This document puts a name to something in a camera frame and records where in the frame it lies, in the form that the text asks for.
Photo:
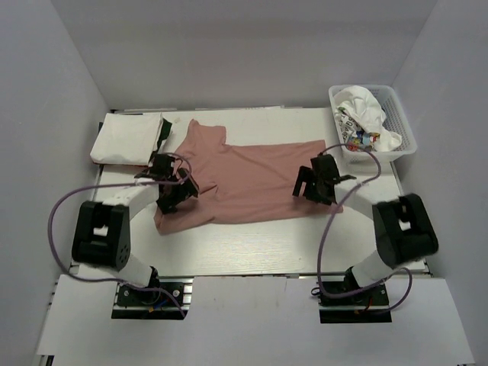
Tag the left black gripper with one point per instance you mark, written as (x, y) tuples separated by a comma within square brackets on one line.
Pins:
[(185, 191)]

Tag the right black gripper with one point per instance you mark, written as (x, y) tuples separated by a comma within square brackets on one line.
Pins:
[(306, 175)]

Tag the pink t shirt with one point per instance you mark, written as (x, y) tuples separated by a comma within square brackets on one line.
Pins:
[(240, 184)]

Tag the white printed t shirt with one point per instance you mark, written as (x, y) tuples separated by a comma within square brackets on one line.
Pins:
[(360, 118)]

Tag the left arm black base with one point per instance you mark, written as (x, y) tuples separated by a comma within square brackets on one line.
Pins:
[(132, 304)]

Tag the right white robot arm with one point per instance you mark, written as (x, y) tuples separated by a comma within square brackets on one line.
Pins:
[(402, 229)]

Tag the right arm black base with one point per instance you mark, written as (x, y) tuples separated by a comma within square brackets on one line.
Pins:
[(372, 306)]

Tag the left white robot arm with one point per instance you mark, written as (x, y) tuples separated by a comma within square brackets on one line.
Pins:
[(102, 236)]

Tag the folded green t shirt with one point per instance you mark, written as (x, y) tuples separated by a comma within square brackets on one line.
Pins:
[(164, 133)]

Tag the folded white t shirt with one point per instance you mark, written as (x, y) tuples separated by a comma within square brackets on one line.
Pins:
[(126, 139)]

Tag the folded red t shirt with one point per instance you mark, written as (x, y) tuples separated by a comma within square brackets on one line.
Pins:
[(120, 165)]

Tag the white plastic basket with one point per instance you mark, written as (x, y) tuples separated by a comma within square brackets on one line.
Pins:
[(396, 122)]

